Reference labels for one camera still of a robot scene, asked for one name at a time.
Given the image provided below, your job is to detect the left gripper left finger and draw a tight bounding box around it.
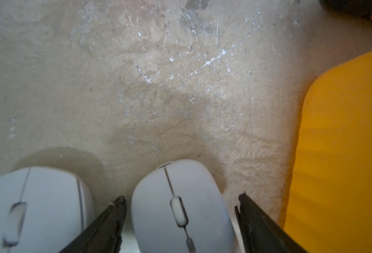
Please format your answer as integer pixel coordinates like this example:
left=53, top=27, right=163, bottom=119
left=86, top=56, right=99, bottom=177
left=61, top=196, right=127, bottom=253

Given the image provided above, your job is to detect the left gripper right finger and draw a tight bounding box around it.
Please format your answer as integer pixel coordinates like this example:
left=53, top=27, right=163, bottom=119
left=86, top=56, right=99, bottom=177
left=234, top=193, right=306, bottom=253

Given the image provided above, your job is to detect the white mouse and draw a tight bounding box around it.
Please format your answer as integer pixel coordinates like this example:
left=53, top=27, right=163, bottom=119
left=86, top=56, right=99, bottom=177
left=131, top=159, right=241, bottom=253
left=0, top=167, right=95, bottom=253

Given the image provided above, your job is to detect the yellow plastic tray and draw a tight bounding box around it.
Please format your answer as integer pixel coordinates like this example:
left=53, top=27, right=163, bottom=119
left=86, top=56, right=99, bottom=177
left=284, top=51, right=372, bottom=253

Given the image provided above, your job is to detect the black tool case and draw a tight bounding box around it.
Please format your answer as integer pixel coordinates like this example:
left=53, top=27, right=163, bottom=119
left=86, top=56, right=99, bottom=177
left=319, top=0, right=372, bottom=21

